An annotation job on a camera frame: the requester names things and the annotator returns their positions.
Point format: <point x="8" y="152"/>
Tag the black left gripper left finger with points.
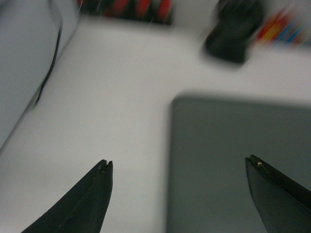
<point x="82" y="209"/>

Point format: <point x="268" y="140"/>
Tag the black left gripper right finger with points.
<point x="284" y="205"/>

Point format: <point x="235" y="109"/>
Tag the grey rectangular metal tray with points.
<point x="210" y="140"/>

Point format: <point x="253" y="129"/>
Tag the colourful packaged goods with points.
<point x="291" y="25"/>

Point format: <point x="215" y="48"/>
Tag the red snack display box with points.
<point x="151" y="11"/>

